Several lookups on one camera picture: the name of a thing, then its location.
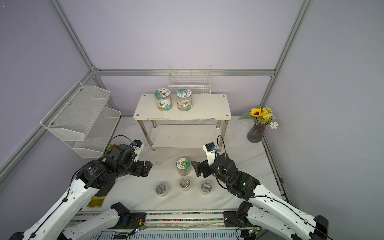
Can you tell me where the seed jar green plant lid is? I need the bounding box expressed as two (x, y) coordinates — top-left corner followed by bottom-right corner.
(154, 88), (172, 111)

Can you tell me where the white wire basket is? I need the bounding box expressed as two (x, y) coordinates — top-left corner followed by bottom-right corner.
(167, 65), (212, 94)

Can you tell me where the small red flower pot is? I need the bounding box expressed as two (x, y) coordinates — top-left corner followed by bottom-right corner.
(105, 144), (116, 154)

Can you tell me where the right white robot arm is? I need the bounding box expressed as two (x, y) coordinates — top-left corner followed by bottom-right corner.
(191, 154), (329, 240)

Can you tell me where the seed jar sunflower lid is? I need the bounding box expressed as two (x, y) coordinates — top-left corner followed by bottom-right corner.
(176, 158), (191, 176)

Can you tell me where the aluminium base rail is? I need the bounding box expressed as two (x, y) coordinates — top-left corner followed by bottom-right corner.
(64, 208), (301, 240)

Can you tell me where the sunflower bouquet in dark vase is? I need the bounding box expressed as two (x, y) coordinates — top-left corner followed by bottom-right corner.
(239, 106), (279, 143)

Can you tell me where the white mesh wall rack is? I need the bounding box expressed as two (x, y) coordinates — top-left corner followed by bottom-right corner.
(40, 82), (121, 159)

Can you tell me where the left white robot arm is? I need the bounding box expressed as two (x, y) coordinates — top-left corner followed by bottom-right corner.
(10, 140), (153, 240)

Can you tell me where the small clear jar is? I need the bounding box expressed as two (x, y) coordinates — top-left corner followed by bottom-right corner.
(201, 181), (213, 196)
(155, 182), (169, 197)
(179, 177), (191, 192)

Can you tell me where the white two-tier shelf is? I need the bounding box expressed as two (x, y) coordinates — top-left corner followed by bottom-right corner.
(133, 93), (232, 152)

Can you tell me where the seed jar purple flower lid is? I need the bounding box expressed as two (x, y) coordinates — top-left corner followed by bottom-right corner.
(176, 89), (193, 112)

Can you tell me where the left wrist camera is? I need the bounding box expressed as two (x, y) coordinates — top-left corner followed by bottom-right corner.
(132, 140), (144, 163)

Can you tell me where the black rubber glove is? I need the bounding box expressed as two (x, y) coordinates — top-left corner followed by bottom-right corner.
(87, 180), (116, 208)

